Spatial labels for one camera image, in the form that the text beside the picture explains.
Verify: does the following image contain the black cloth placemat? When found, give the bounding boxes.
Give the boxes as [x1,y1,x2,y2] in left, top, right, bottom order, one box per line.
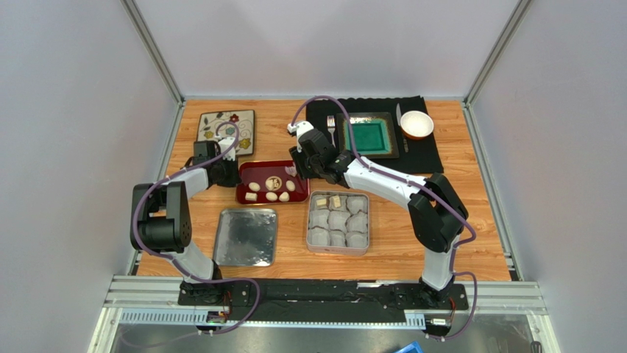
[305,96,444,174]

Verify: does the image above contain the silver knife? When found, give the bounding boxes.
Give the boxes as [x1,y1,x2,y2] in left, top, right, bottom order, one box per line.
[395,102,409,153]

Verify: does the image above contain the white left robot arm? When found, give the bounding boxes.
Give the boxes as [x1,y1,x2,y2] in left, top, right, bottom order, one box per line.
[130,138,241,285]

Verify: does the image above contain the silver fork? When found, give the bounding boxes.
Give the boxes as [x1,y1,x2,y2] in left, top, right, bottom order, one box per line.
[327,115,336,147]

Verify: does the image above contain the blue plastic object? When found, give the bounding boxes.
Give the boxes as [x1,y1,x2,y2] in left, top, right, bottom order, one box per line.
[394,341,423,353]

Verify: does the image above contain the pink handled metal tongs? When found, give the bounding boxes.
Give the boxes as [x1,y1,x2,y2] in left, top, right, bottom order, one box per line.
[285,165,298,177]

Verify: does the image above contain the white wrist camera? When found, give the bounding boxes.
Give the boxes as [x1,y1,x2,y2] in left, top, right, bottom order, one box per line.
[287,121,314,152]
[218,137,238,162]

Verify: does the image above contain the white heart chocolate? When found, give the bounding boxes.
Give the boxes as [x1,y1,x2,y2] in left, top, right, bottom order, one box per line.
[265,176,283,191]
[278,192,290,202]

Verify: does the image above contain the red lacquer tray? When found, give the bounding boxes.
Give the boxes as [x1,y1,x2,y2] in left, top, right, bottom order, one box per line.
[235,160,310,205]

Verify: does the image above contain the floral square plate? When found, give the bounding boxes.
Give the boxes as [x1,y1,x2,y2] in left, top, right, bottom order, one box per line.
[196,110,256,156]

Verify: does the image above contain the silver tin lid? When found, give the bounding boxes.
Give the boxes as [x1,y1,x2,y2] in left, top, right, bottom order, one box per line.
[213,208,278,267]

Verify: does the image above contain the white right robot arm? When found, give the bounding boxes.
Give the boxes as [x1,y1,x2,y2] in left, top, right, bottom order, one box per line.
[287,121,469,293]

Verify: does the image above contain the white orange bowl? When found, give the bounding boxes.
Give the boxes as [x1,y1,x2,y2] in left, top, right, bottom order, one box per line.
[400,110,434,140]

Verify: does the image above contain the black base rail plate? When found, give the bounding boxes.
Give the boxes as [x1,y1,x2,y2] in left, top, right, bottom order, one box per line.
[177,279,470,324]

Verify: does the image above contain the pink metal tin box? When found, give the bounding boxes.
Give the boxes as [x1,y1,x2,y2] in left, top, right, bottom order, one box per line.
[305,191,371,257]

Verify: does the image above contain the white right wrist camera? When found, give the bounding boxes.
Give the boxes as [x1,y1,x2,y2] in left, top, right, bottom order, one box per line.
[287,121,314,152]

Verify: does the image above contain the green square plate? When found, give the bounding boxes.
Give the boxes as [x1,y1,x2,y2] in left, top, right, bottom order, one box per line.
[349,112,400,160]

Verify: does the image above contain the white oval chocolate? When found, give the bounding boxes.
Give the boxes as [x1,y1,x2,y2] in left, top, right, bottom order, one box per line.
[266,192,278,202]
[248,182,261,192]
[286,180,296,192]

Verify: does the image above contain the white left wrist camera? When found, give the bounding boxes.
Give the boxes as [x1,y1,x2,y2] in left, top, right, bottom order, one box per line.
[218,137,238,162]

